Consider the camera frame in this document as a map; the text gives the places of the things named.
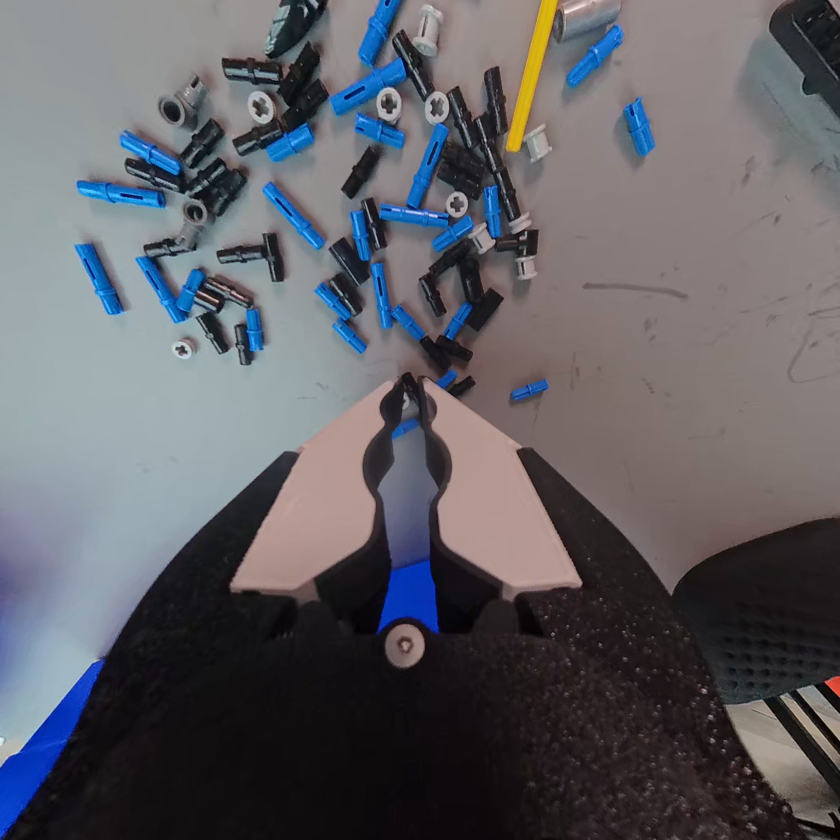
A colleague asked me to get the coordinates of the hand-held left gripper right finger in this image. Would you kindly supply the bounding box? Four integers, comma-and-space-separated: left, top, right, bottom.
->
420, 377, 584, 602

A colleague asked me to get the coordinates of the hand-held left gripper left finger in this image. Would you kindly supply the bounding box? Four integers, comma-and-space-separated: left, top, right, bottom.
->
230, 377, 403, 597

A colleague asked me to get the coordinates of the blue plastic bin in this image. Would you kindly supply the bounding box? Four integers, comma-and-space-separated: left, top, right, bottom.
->
0, 563, 438, 818

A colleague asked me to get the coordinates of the pile of blue black pins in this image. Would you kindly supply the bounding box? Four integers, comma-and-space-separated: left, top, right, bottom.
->
74, 0, 657, 404

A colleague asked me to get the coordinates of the grey desk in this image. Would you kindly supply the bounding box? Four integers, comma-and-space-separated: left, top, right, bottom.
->
0, 0, 840, 723

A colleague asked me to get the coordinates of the black mesh office chair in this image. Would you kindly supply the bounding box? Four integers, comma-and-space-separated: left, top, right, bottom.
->
671, 517, 840, 840

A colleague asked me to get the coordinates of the yellow axle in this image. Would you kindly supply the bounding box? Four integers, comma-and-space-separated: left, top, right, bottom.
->
504, 0, 560, 154

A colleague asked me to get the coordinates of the black curved piece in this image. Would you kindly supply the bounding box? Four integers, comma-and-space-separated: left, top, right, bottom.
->
264, 0, 329, 59

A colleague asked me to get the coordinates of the grey cylinder connector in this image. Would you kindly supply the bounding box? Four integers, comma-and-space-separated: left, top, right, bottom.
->
553, 0, 623, 44

